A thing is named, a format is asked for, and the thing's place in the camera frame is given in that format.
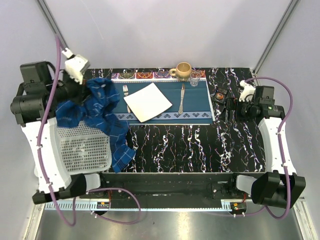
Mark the silver knife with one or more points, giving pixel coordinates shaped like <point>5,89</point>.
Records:
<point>182,93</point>

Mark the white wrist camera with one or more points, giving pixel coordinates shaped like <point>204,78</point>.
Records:
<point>247,92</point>
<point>75,65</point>

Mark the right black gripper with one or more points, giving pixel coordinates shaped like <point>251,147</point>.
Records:
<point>233,103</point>

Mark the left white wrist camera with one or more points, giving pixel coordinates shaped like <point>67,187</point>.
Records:
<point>75,65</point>

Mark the silver fork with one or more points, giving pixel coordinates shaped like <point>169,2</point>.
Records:
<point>126,93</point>

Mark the blue patterned placemat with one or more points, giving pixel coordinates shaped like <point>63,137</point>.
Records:
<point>197,107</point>

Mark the tan ceramic mug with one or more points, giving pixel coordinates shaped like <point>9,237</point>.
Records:
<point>182,71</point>

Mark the small clear glass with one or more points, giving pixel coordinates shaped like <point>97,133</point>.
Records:
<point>194,78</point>

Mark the white square plate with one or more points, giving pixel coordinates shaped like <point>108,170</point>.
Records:
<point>147,103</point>

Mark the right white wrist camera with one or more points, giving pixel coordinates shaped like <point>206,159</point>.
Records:
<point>247,92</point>

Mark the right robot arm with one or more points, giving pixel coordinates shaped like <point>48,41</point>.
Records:
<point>280,186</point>

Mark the white plastic basket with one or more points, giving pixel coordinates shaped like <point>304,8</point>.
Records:
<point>77,150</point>

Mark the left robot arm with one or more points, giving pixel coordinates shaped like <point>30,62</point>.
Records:
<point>35,111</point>

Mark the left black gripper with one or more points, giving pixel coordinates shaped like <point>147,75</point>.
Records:
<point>82,90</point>

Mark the blue plaid shirt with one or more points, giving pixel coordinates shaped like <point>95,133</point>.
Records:
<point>97,112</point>

